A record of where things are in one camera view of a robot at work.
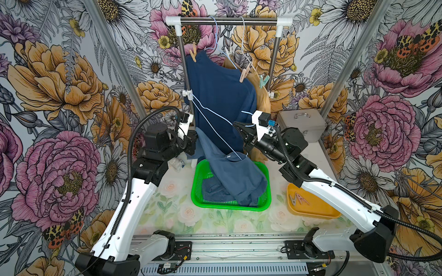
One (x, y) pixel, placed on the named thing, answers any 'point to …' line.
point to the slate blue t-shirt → (230, 176)
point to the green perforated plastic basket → (197, 196)
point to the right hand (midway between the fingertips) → (234, 126)
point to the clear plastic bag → (176, 164)
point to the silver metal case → (311, 121)
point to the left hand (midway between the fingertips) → (198, 137)
